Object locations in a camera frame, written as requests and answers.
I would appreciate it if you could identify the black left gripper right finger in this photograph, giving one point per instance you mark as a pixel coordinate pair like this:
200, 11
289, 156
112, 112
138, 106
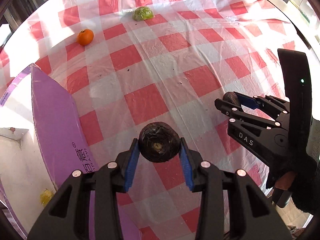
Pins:
251, 214

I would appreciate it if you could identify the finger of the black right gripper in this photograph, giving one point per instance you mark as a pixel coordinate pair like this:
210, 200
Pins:
268, 104
233, 111

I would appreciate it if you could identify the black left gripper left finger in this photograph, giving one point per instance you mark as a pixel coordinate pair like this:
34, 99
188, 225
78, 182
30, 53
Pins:
66, 216

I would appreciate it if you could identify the small dark fruit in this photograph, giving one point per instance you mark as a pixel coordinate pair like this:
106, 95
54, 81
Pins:
231, 97

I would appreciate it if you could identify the yellow apple half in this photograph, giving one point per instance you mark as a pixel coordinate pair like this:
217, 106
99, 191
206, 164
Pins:
45, 197

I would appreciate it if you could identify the dark fruit half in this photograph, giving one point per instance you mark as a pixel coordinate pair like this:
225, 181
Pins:
158, 142

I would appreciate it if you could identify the green fruit half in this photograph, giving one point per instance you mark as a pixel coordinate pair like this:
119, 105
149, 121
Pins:
142, 14

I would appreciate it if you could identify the small orange tangerine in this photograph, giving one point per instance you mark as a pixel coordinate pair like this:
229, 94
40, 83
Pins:
85, 37

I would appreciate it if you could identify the person's right hand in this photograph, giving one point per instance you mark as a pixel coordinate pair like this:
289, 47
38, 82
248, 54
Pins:
285, 181

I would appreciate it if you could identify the purple-rimmed white cardboard box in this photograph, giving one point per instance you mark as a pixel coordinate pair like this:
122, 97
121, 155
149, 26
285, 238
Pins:
38, 111

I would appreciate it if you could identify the red white checkered tablecloth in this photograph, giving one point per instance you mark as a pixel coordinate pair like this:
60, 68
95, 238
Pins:
170, 68

